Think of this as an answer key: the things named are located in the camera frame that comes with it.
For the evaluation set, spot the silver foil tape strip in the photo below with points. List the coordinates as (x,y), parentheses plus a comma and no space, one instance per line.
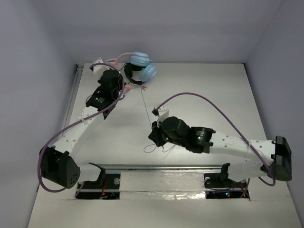
(162,185)

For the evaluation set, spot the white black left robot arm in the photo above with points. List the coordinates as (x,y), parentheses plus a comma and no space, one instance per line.
(57,160)

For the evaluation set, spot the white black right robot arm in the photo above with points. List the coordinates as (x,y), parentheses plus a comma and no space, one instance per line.
(268,157)

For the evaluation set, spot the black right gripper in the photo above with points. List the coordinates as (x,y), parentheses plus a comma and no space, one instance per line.
(155,134)

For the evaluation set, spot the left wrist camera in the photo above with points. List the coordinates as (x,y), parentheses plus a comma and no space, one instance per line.
(98,69)

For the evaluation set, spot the pink blue cat-ear headphones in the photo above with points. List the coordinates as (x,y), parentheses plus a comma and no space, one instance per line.
(139,62)

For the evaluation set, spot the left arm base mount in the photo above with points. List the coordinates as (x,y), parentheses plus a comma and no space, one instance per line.
(106,187)

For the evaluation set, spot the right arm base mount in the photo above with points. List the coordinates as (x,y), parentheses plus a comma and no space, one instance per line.
(219,186)

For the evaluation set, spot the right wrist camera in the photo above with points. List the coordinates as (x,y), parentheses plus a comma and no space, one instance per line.
(162,113)

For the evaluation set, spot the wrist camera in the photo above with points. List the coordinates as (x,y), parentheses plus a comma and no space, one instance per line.
(162,113)
(98,69)

